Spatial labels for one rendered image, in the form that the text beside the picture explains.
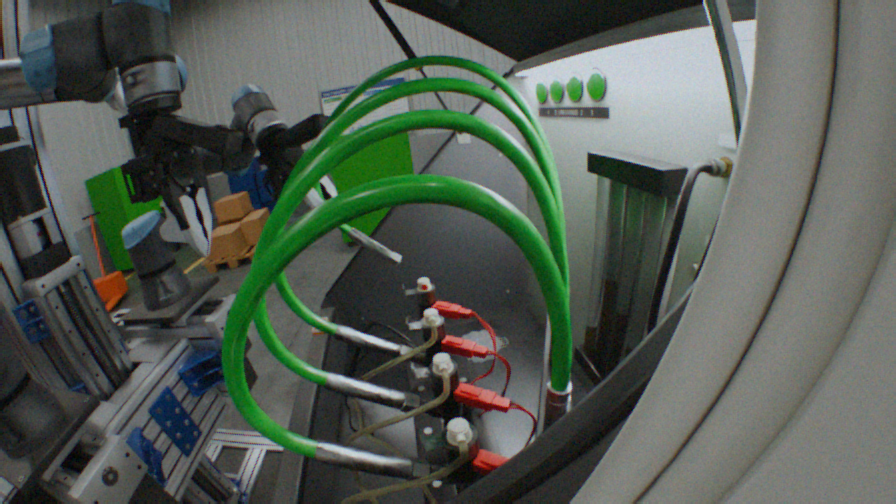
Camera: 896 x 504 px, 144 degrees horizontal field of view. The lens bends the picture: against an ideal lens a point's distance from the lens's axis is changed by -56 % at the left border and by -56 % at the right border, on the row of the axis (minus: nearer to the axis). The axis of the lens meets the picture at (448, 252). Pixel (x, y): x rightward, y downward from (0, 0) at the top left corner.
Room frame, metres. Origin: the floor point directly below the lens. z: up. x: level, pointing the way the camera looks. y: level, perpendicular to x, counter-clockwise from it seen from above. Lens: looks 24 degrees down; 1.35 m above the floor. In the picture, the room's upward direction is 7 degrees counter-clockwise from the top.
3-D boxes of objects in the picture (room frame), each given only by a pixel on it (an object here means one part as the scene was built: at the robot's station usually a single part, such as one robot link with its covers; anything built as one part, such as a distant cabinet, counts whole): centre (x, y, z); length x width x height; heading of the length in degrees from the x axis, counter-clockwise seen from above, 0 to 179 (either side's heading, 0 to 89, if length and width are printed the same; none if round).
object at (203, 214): (0.37, 0.35, 1.28); 0.06 x 0.03 x 0.09; 97
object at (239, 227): (4.00, 2.87, 0.39); 1.20 x 0.85 x 0.79; 12
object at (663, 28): (0.42, -0.22, 1.43); 0.54 x 0.03 x 0.02; 7
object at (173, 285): (0.64, 0.78, 1.09); 0.15 x 0.15 x 0.10
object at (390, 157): (4.03, 0.79, 0.65); 0.95 x 0.86 x 1.30; 98
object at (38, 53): (0.30, 0.43, 1.54); 0.11 x 0.11 x 0.08; 41
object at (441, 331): (0.31, 0.04, 1.03); 0.05 x 0.03 x 0.21; 97
